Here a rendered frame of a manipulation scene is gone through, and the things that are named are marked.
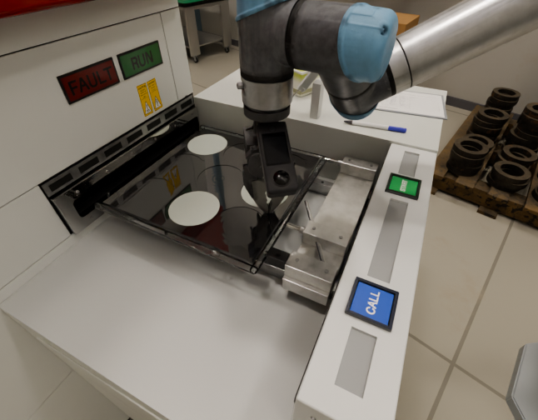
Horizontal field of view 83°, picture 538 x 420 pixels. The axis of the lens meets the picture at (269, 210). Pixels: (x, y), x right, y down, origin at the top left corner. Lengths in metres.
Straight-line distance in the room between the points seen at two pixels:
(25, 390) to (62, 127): 0.55
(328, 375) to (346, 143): 0.53
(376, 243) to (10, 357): 0.71
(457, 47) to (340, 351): 0.41
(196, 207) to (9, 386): 0.51
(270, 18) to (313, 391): 0.41
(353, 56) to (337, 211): 0.35
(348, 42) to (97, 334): 0.56
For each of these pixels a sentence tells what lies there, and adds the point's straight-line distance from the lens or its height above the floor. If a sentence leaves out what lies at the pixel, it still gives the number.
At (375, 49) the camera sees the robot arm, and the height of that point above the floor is 1.22.
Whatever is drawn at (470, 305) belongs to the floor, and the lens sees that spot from 1.78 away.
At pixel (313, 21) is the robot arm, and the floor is 1.23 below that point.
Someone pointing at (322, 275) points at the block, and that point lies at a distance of 0.49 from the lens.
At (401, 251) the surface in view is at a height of 0.96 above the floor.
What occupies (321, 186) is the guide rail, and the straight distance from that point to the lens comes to 0.75.
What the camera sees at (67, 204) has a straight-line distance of 0.70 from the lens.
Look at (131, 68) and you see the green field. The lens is 0.75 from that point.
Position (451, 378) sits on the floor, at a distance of 1.55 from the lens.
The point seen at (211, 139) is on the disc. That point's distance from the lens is 0.83.
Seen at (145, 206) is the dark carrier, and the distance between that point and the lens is 0.66.
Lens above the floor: 1.31
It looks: 43 degrees down
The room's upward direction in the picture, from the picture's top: straight up
